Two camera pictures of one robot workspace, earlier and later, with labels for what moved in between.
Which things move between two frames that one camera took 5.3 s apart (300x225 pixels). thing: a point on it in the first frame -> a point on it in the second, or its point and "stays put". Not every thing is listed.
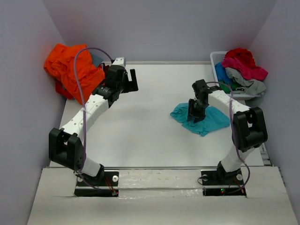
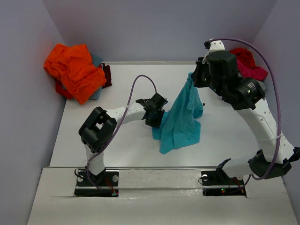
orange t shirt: x=59 y=64 stays put
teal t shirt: x=213 y=119 -> x=179 y=127
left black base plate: x=106 y=184 stays put
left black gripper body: x=121 y=84 -> x=155 y=120
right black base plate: x=220 y=183 stays put
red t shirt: x=243 y=55 stays put
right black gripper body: x=196 y=102 -> x=203 y=78
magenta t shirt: x=253 y=73 stays put
